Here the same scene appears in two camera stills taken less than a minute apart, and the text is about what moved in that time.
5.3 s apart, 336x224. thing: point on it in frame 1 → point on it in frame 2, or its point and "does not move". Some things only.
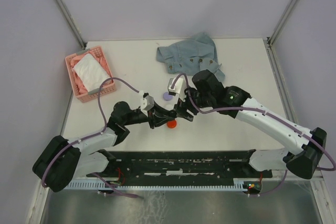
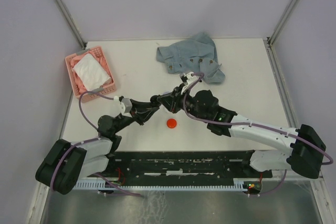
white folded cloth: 90,72 does not move
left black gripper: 155,115 → 142,111
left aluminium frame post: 61,6 does not move
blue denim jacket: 188,56 does not move
